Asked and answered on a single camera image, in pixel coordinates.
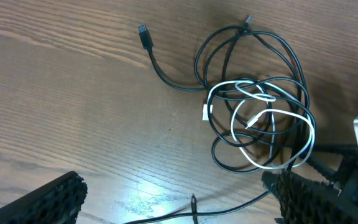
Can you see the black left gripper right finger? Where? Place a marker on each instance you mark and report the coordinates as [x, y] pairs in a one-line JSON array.
[[307, 201]]

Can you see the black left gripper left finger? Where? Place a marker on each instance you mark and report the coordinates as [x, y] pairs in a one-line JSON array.
[[58, 201]]

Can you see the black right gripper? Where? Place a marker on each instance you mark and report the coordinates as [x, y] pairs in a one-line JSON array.
[[347, 173]]

